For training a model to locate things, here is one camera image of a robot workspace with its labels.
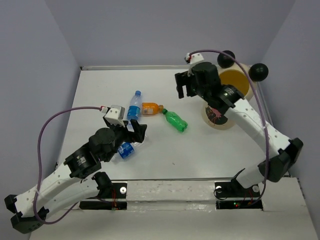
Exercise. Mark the cream bin with black ears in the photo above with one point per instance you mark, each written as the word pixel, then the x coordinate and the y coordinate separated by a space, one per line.
pixel 231 74

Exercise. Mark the green plastic bottle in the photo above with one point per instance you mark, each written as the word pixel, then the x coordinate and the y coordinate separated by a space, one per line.
pixel 175 120

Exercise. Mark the orange juice bottle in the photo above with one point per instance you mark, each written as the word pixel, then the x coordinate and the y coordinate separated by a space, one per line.
pixel 151 108

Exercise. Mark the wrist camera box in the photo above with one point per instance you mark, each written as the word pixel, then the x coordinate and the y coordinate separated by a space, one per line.
pixel 192 60
pixel 115 115

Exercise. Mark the upright-lying blue label water bottle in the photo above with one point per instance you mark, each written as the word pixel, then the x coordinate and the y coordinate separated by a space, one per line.
pixel 135 105

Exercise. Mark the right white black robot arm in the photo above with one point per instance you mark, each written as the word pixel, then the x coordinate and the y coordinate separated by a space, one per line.
pixel 216 85

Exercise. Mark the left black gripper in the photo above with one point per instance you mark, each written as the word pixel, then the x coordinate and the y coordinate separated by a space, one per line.
pixel 138 136

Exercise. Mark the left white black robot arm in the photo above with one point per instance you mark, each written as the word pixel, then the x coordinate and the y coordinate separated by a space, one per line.
pixel 78 177

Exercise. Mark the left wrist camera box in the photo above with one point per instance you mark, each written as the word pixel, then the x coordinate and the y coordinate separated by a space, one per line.
pixel 115 115

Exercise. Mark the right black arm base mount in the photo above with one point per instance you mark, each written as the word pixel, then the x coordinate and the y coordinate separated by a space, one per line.
pixel 229 198

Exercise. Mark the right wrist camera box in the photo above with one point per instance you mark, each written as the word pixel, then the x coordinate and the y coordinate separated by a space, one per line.
pixel 192 60

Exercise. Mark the left blue label water bottle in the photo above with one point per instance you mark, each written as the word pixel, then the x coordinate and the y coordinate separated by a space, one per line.
pixel 128 150

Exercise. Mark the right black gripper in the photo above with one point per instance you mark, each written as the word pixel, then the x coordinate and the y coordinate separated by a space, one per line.
pixel 183 79

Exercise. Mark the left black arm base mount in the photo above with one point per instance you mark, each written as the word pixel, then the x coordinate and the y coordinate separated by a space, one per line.
pixel 115 200

